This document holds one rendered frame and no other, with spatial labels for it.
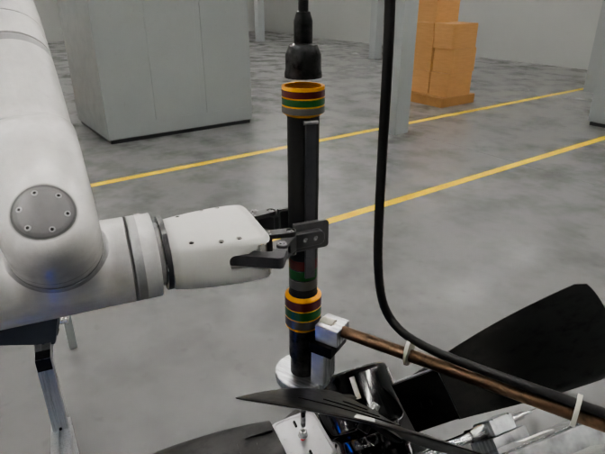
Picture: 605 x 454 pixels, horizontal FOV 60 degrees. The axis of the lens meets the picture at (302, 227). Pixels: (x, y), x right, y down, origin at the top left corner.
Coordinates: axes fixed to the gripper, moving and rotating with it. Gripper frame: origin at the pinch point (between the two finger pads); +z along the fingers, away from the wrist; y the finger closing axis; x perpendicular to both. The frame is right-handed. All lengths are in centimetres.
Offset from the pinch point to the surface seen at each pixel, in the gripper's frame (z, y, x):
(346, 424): 5.3, 2.4, -29.3
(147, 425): -16, -136, -151
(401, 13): 349, -516, -7
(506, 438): 34, 4, -42
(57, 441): -37, -49, -65
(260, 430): -4.9, -3.7, -31.8
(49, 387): -36, -52, -53
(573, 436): 39, 11, -37
